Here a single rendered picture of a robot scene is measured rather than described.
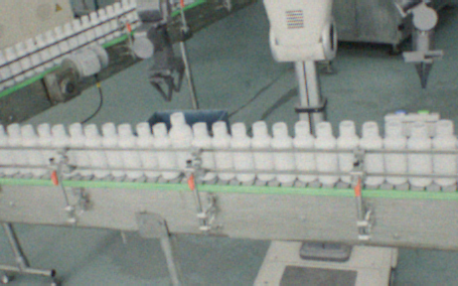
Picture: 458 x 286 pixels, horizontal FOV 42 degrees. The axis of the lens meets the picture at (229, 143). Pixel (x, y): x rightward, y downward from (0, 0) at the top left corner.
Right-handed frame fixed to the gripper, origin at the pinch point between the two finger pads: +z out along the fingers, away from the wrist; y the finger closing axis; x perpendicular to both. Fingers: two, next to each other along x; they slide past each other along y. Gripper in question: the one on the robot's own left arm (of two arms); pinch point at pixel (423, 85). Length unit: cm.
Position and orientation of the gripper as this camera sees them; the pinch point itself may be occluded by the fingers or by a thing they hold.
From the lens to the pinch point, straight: 171.8
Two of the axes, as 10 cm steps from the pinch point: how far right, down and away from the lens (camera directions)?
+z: 0.5, 9.9, 1.3
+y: 9.3, 0.0, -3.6
